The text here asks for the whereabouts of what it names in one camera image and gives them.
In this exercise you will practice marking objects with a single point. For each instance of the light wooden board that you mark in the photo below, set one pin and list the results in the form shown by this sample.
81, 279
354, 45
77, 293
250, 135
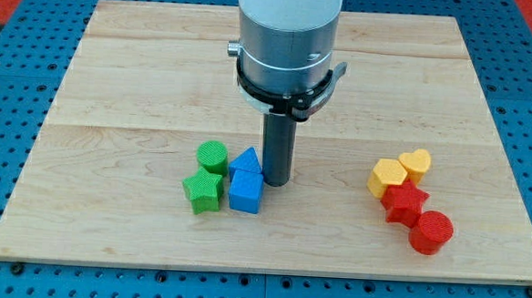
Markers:
149, 82

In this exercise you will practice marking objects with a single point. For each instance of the green cylinder block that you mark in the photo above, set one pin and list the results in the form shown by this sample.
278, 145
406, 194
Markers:
213, 156

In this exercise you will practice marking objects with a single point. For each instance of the blue cube block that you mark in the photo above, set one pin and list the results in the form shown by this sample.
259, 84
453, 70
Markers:
245, 191

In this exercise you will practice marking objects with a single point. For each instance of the yellow hexagon block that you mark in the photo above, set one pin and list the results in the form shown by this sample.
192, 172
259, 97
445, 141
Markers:
385, 173

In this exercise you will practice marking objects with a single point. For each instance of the green star block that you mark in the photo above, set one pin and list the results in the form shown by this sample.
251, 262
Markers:
203, 190

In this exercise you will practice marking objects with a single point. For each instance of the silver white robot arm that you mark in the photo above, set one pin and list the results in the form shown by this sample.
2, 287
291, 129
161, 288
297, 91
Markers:
285, 46

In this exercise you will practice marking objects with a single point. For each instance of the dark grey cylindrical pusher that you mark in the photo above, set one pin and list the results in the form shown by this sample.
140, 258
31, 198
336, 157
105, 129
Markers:
277, 149

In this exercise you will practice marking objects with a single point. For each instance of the yellow heart block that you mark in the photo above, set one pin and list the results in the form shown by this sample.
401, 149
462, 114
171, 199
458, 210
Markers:
416, 163

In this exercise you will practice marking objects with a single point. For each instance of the blue triangle block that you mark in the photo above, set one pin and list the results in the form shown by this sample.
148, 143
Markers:
247, 161

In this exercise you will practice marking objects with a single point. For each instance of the red star block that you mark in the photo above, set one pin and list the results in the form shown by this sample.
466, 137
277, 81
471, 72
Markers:
404, 203

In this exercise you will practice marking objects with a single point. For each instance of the red cylinder block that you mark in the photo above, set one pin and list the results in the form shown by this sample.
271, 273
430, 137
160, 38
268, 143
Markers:
432, 231

